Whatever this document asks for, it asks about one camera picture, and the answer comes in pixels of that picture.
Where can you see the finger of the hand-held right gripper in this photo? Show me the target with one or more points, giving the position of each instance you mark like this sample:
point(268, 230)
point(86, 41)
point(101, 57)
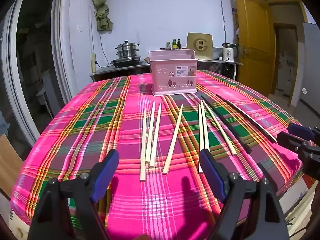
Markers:
point(295, 142)
point(301, 131)

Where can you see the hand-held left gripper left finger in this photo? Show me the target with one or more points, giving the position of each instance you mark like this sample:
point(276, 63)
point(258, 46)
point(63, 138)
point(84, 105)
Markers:
point(105, 177)

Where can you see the white electric kettle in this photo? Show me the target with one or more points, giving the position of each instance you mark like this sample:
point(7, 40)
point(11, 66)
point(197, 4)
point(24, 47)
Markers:
point(229, 53)

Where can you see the grey panel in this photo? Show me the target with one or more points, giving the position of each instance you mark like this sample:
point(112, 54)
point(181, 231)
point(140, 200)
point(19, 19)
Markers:
point(311, 62)

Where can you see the white sliding door frame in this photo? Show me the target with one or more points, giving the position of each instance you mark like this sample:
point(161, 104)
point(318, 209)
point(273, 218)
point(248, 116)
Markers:
point(62, 55)

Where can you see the gold square box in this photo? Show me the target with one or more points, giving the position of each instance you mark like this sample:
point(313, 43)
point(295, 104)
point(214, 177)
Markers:
point(200, 46)

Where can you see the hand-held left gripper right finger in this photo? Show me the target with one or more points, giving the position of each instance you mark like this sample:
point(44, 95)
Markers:
point(212, 175)

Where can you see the pink plaid tablecloth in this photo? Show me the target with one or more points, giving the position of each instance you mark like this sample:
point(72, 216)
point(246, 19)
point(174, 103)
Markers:
point(100, 120)

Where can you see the pink plastic utensil basket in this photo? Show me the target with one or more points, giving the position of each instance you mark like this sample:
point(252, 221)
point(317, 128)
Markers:
point(172, 80)

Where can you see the dark sauce bottle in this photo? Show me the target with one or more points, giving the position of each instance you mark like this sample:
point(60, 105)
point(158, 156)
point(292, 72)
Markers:
point(179, 45)

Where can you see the green hanging cloth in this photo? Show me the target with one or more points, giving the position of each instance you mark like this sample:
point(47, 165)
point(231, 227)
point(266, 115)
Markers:
point(102, 12)

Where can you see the metal kitchen counter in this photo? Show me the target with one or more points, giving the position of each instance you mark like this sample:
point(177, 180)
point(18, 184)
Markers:
point(112, 71)

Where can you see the stainless steel steamer pot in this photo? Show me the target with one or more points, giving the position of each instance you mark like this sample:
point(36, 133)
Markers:
point(127, 48)

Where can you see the gas stove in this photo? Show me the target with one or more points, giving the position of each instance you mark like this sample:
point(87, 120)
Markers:
point(125, 62)

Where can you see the yellow wooden door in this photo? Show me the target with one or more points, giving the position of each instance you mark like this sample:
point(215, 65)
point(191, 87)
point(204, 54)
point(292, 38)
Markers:
point(252, 37)

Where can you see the clear plastic bottle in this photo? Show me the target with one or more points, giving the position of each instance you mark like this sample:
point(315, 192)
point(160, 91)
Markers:
point(168, 46)

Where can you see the wooden board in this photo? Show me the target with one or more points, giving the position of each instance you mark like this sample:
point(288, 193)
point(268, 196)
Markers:
point(10, 165)

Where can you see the white floral cloth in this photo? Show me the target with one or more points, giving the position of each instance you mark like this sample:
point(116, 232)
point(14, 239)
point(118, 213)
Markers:
point(300, 197)

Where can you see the pale hanging stick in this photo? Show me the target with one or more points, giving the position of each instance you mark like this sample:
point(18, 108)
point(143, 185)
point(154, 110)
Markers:
point(93, 63)

